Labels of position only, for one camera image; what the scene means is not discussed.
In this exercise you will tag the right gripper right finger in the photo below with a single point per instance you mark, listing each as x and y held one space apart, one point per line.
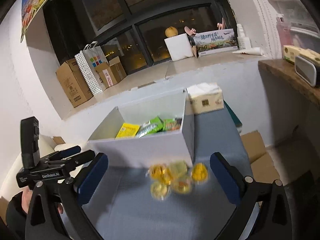
229 178

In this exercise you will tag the large cardboard box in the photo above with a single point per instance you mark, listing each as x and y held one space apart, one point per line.
73 83

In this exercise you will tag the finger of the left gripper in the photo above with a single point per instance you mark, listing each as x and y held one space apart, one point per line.
68 152

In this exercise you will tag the dark wooden side table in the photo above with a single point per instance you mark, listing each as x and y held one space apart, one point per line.
291 100

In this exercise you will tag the flat cardboard on floor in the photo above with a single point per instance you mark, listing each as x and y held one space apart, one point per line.
261 162

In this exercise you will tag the cream tissue box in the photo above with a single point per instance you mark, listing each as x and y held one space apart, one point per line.
291 52

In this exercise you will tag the small open cardboard box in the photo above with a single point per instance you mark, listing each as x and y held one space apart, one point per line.
111 73

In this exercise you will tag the round yellow fruit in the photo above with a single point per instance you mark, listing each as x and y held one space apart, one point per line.
171 32

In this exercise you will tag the printed landscape carton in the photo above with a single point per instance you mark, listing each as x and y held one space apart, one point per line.
217 41

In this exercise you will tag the white plastic bottle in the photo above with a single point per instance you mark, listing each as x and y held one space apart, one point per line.
243 40

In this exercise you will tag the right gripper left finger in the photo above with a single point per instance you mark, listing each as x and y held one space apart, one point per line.
89 178

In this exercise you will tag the left hand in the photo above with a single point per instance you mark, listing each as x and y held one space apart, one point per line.
26 199

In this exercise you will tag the green snack packet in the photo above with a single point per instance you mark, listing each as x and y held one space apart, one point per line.
152 126

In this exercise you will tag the dotted white paper bag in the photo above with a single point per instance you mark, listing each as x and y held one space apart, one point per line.
88 59

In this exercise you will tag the clear plastic drawer organizer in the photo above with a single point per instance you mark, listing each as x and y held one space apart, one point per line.
301 26

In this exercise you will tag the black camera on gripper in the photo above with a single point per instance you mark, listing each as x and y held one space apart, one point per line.
29 136

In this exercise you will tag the white storage box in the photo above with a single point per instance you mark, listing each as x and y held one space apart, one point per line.
158 148

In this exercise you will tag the soft tissue pack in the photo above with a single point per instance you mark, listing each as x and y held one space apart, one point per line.
205 97

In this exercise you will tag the green garlic pea snack bag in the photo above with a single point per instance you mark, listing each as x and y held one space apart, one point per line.
171 124

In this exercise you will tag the white foam box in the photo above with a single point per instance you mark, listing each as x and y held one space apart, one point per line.
179 47

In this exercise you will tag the white digital clock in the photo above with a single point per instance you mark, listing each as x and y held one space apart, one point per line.
307 70

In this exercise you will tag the yellow jelly cup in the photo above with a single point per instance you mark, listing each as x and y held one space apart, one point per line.
159 191
199 173
178 169
160 173
182 185

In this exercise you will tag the yellow snack packet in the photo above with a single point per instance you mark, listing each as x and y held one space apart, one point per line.
128 131

